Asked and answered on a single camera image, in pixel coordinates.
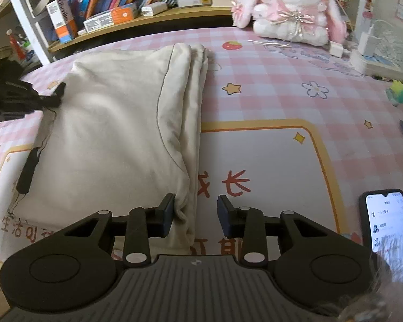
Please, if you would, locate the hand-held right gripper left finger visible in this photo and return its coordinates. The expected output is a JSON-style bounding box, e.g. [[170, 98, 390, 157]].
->
[[62, 193, 175, 269]]

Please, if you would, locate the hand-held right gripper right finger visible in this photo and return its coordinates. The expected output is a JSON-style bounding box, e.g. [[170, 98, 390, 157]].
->
[[217, 195, 350, 269]]

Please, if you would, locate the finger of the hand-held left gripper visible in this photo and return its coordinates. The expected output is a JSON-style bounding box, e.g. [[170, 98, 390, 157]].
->
[[35, 82, 67, 111]]

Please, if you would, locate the cream t-shirt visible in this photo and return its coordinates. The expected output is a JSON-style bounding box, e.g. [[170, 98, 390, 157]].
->
[[15, 42, 211, 255]]

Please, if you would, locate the white wooden bookshelf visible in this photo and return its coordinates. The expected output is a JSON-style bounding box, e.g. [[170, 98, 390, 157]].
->
[[0, 0, 242, 64]]

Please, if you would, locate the tall white orange carton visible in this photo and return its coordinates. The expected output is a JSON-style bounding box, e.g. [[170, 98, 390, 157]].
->
[[46, 0, 78, 44]]

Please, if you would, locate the small white orange carton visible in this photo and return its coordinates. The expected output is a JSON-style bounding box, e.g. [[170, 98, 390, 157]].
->
[[83, 3, 139, 33]]

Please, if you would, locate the pink checked tablecloth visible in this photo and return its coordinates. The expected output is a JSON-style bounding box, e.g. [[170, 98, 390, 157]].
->
[[0, 27, 403, 322]]

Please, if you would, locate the black smartphone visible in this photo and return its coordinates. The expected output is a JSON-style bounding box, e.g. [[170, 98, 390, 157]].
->
[[359, 189, 403, 284]]

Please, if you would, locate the white pink plush bunny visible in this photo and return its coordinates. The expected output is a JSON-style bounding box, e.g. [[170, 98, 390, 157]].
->
[[230, 0, 350, 47]]

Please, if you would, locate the green yellow toy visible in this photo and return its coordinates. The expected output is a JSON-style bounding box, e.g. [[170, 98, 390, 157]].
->
[[386, 80, 403, 106]]

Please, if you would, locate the white power strip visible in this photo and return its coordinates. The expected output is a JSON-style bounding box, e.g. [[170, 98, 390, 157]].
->
[[351, 49, 403, 78]]

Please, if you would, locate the black cable with remote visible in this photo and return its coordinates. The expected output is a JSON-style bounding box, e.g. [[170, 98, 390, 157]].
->
[[7, 105, 59, 217]]

